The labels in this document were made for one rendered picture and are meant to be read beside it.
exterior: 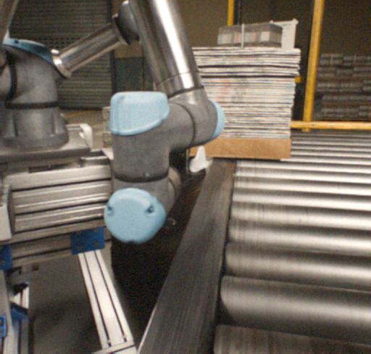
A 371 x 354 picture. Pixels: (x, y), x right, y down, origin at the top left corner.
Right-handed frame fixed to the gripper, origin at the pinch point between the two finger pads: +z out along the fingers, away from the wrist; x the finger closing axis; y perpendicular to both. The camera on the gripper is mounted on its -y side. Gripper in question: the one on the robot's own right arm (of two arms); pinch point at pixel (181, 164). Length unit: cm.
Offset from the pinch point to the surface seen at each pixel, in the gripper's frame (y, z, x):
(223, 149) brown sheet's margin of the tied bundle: 4.3, -1.1, -9.4
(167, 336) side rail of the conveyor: 2, -52, -9
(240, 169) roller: 1.6, -6.9, -13.4
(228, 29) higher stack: 48, 179, 1
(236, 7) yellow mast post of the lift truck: 72, 236, -2
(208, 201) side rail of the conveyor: 1.8, -25.8, -8.9
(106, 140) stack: -10, 72, 49
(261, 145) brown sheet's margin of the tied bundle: 5.4, -1.2, -17.5
